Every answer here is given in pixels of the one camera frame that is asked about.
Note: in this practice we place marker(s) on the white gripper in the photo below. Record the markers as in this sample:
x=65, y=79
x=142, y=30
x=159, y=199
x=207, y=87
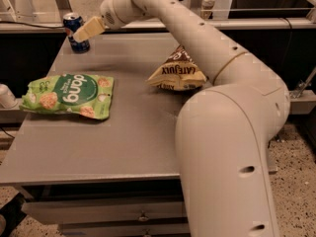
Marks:
x=109, y=12

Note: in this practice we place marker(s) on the blue pepsi can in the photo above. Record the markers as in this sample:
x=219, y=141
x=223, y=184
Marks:
x=72, y=22

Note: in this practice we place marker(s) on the brown and yellow chip bag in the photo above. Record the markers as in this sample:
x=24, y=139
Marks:
x=177, y=73

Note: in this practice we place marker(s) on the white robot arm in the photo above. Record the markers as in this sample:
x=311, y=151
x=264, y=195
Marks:
x=223, y=131

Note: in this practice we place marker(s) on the green dang snack bag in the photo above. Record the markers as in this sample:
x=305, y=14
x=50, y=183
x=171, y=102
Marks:
x=86, y=95

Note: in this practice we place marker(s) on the white bottle at left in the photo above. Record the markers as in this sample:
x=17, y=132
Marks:
x=7, y=98

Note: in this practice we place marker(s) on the grey upper drawer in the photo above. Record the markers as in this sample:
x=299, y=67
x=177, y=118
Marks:
x=105, y=210

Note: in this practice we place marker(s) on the grey drawer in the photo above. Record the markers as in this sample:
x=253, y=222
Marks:
x=172, y=227
x=105, y=210

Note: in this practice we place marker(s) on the metal drawer knob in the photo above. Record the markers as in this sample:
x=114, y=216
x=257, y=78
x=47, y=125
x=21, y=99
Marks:
x=143, y=217

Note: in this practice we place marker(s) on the grey lower drawer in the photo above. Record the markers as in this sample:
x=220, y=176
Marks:
x=172, y=227

